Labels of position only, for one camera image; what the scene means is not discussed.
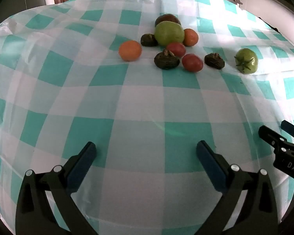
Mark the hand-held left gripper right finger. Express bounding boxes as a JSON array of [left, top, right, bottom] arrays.
[[196, 140, 280, 235]]

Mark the dark brown water chestnut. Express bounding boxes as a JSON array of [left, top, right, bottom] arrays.
[[140, 33, 159, 47], [204, 52, 225, 70], [154, 49, 180, 70]]

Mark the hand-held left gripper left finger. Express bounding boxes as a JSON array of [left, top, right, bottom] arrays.
[[15, 141, 97, 235]]

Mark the small orange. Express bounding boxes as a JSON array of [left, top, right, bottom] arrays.
[[183, 28, 199, 47]]

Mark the large green tomato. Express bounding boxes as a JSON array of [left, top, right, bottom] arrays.
[[154, 21, 185, 46]]

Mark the small green tomato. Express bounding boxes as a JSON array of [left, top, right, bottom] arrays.
[[234, 48, 259, 74]]

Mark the large orange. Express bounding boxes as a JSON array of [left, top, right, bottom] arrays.
[[119, 40, 142, 62]]

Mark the dark purple tomato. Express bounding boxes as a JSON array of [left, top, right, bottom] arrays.
[[155, 14, 182, 27]]

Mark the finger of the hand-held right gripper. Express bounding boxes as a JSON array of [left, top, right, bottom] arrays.
[[281, 120, 294, 144], [258, 125, 288, 150]]

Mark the red tomato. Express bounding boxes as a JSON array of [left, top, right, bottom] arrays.
[[181, 53, 203, 72], [166, 42, 187, 57]]

